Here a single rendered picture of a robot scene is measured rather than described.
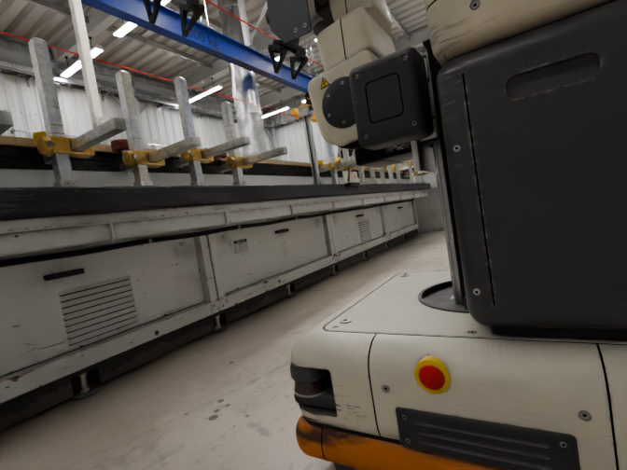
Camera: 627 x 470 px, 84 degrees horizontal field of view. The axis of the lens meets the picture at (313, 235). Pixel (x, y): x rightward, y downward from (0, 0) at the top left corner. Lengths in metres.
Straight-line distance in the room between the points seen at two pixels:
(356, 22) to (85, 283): 1.25
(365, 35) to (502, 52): 0.33
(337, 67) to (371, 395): 0.64
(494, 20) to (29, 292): 1.43
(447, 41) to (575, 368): 0.45
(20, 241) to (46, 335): 0.39
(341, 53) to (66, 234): 0.94
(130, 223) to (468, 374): 1.15
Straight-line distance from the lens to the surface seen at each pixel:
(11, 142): 1.48
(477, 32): 0.57
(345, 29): 0.83
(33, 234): 1.25
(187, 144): 1.26
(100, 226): 1.32
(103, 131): 1.15
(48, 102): 1.34
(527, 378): 0.55
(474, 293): 0.55
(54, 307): 1.50
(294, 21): 0.88
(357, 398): 0.64
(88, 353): 1.52
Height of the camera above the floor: 0.50
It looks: 3 degrees down
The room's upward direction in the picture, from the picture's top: 9 degrees counter-clockwise
